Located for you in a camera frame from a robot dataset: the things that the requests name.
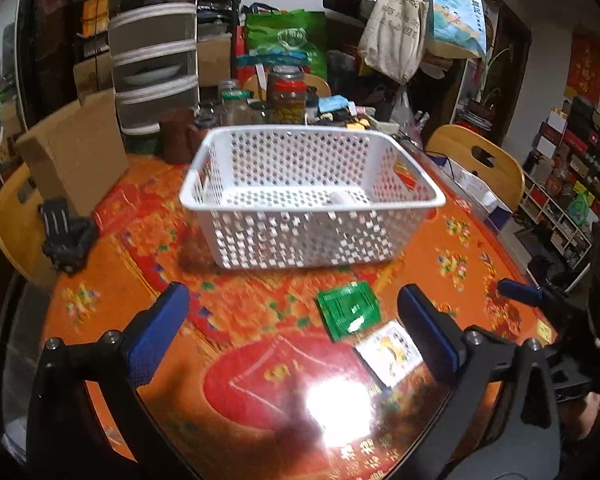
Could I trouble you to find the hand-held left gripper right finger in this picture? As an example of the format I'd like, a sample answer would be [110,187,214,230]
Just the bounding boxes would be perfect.
[396,284,563,480]

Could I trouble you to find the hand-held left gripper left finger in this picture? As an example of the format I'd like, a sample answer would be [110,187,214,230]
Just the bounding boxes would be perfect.
[26,282,203,480]

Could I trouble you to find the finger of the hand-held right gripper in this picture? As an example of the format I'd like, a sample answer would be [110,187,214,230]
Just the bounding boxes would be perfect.
[497,279,588,327]

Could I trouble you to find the white cartoon print packet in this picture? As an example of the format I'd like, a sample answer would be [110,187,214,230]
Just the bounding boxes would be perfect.
[355,321,425,389]

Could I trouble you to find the green foil packet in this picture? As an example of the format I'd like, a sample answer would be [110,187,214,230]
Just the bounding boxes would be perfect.
[316,282,381,343]

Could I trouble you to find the white perforated plastic basket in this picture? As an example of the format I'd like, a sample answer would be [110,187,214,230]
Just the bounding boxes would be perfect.
[179,125,447,270]

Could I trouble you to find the red floral tablecloth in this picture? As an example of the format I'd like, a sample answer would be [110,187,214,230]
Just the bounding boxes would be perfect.
[40,150,561,467]

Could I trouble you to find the white and blue box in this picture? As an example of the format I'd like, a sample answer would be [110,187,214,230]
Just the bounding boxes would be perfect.
[447,157,514,234]

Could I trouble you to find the white cube shelf unit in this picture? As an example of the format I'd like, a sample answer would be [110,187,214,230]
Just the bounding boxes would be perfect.
[517,95,600,282]

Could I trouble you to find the potted orchid plant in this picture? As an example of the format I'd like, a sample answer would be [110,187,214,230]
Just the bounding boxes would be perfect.
[467,47,512,122]

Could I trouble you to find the open cardboard box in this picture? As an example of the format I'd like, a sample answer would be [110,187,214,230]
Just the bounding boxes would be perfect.
[16,89,130,218]

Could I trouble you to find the brown lidded cup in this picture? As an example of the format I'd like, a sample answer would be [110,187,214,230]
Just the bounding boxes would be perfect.
[159,108,206,165]

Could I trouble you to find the hanging clear plastic bag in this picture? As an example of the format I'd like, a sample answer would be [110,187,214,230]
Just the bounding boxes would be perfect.
[390,85,424,134]

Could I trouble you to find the small glass jar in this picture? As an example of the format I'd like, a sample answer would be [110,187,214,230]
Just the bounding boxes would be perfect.
[221,88,251,126]

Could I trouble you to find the stacked brown cardboard box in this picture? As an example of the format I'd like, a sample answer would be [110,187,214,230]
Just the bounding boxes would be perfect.
[72,52,114,102]

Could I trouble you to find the large glass pickle jar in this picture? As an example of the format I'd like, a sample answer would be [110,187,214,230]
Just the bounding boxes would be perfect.
[267,66,307,125]

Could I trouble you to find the blue illustrated paper bag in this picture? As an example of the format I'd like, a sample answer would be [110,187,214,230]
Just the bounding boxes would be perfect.
[426,0,487,59]

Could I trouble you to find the cardboard box behind rack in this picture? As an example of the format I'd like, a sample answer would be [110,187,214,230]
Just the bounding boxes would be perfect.
[197,34,233,89]

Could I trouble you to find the beige canvas tote bag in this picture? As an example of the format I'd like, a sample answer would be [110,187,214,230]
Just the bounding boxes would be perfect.
[358,0,428,85]

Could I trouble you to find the dark glass-door cabinet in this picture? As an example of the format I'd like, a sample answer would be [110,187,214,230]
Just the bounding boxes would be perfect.
[0,0,48,176]

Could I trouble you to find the grey drawer tower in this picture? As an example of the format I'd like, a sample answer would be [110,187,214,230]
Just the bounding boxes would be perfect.
[107,0,201,136]

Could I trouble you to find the green shopping bag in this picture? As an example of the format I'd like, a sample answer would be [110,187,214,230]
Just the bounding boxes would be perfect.
[245,7,328,81]

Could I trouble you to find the orange carton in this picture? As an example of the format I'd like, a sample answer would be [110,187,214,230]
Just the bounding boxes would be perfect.
[80,0,111,36]

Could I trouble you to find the black clamp mount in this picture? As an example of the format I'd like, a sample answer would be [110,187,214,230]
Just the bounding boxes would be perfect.
[39,197,100,276]

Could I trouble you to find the wooden chair with handle slot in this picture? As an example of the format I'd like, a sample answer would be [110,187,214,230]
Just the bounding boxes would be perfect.
[0,162,57,292]
[425,125,526,211]

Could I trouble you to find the red wall poster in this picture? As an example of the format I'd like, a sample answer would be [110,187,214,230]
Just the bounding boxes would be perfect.
[564,34,600,106]

